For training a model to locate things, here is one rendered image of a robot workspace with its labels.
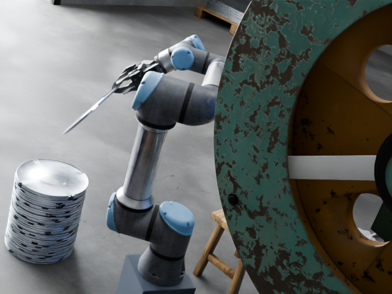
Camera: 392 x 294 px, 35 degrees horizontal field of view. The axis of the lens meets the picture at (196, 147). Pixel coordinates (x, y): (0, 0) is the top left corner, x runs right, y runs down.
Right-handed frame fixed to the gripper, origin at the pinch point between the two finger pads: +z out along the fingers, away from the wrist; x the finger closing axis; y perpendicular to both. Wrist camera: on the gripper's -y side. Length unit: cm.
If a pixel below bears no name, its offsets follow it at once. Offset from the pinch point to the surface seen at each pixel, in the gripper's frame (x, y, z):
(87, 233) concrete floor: 58, -27, 59
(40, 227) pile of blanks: 34, 4, 57
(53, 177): 22, -10, 47
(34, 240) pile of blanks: 37, 4, 63
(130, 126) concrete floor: 58, -154, 58
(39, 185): 20, -2, 50
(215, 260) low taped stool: 90, -13, 9
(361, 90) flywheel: -3, 112, -73
